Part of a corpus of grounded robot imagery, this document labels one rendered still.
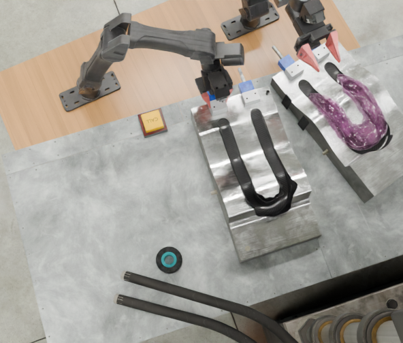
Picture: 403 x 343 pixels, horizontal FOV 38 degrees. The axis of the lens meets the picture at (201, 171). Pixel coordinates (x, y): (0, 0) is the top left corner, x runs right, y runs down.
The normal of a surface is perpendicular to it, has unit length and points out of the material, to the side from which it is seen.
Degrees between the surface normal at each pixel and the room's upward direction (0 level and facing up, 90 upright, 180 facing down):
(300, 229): 0
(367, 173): 0
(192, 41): 16
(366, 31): 0
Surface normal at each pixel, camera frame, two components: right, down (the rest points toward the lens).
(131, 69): 0.00, -0.25
